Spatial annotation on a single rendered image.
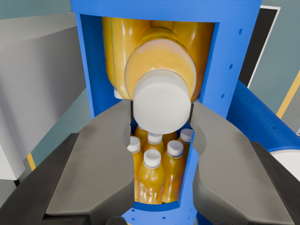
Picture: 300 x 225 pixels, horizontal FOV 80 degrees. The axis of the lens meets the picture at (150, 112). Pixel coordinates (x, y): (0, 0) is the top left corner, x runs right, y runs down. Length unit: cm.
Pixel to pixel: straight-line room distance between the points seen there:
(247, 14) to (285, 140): 50
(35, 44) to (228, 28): 51
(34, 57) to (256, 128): 73
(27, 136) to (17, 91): 13
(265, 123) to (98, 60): 59
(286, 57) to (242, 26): 153
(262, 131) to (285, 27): 111
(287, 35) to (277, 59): 17
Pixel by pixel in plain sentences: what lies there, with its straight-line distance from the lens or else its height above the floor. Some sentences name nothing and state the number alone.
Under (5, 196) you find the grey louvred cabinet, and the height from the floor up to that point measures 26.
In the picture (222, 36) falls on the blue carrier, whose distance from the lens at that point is 23.
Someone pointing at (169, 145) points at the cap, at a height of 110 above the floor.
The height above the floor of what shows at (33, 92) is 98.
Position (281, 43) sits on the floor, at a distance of 172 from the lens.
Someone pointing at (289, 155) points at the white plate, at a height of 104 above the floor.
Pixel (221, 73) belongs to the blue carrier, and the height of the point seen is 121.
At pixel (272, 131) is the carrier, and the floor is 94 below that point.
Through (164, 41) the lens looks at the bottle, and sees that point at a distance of 16.
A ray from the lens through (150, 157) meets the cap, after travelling 41.
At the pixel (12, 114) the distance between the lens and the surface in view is 55.
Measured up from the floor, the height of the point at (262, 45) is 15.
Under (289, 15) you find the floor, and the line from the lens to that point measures 170.
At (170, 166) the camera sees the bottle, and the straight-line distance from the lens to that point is 46.
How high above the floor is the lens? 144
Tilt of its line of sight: 59 degrees down
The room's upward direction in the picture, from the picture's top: 176 degrees counter-clockwise
